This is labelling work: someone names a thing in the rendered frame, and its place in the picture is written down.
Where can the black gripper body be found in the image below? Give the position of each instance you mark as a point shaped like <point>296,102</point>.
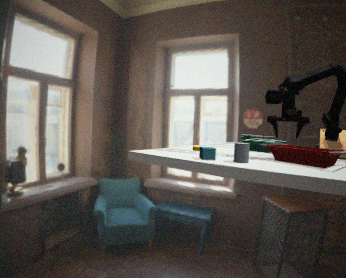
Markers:
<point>274,119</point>

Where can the teal block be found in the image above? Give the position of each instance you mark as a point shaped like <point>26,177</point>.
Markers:
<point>207,153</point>

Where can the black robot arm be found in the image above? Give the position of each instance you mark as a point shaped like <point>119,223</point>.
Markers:
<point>295,83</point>

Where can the green plastic tray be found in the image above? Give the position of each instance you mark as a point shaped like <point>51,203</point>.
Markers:
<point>254,145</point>

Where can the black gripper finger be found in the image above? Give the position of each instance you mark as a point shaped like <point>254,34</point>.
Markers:
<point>275,125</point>
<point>299,127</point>

